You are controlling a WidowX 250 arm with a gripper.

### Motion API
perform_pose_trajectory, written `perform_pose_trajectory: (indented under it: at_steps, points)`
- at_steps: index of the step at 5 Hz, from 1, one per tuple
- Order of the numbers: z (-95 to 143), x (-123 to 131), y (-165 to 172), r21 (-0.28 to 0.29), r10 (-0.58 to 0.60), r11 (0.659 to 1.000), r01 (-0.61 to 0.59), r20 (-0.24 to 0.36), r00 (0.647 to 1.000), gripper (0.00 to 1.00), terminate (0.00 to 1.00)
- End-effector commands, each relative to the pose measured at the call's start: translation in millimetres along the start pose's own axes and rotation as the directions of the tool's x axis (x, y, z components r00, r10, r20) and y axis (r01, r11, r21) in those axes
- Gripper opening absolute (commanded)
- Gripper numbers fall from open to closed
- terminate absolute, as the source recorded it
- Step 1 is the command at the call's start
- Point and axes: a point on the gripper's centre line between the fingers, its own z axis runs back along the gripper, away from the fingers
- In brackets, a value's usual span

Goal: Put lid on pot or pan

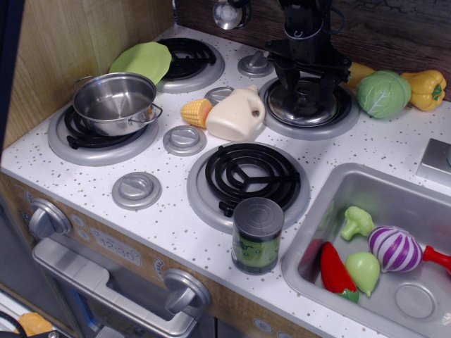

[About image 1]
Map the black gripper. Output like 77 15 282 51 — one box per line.
265 30 352 102

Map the steel pot lid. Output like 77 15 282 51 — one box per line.
266 77 339 127

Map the cream toy milk jug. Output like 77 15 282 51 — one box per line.
206 84 266 142

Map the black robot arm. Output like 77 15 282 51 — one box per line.
265 1 352 103

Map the back right stove burner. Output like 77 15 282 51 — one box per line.
259 77 360 141

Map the stove burner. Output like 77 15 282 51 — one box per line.
187 142 310 234
259 77 360 141
47 104 159 166
156 38 225 94

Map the yellow toy squash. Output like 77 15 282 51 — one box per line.
347 62 375 88

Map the silver knob back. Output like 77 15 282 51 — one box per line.
237 51 274 78

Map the green toy cabbage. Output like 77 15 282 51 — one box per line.
357 70 412 119

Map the silver knob behind jug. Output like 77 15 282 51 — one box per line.
204 86 234 106

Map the hanging steel ladle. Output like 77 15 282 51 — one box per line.
212 0 252 30

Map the back left stove burner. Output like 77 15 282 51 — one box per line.
156 38 225 94

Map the front right stove burner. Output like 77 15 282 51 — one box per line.
187 142 310 234

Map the toy corn cob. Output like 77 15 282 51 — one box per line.
180 99 213 128

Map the yellow toy bell pepper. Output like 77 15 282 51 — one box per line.
401 70 447 111

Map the silver knob middle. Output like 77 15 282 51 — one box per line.
163 125 207 156

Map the green toy broccoli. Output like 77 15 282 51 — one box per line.
340 206 376 241

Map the green labelled toy can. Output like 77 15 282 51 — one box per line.
231 197 285 275

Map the light green plastic plate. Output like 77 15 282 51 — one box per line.
109 42 172 85

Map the purple toy onion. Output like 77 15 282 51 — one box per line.
368 226 423 273

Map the light green toy pear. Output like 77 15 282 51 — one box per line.
345 252 381 297

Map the red toy chili pepper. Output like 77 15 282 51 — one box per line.
320 242 359 303

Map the silver knob front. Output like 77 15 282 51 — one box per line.
111 172 162 211

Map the right oven dial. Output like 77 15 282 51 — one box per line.
163 268 211 315

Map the oven dial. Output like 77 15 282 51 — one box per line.
29 198 72 239
163 268 211 315

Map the front left stove burner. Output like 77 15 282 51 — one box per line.
47 104 159 166

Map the silver sink basin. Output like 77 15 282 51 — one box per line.
282 163 450 337

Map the left oven dial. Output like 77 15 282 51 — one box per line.
29 198 72 239

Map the steel pot with handles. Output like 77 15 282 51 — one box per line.
73 73 163 137

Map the red toy utensil handle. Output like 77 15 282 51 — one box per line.
423 246 451 274

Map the silver oven door handle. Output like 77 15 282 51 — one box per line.
32 238 198 337

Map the orange object with black cable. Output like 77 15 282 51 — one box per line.
1 311 54 338

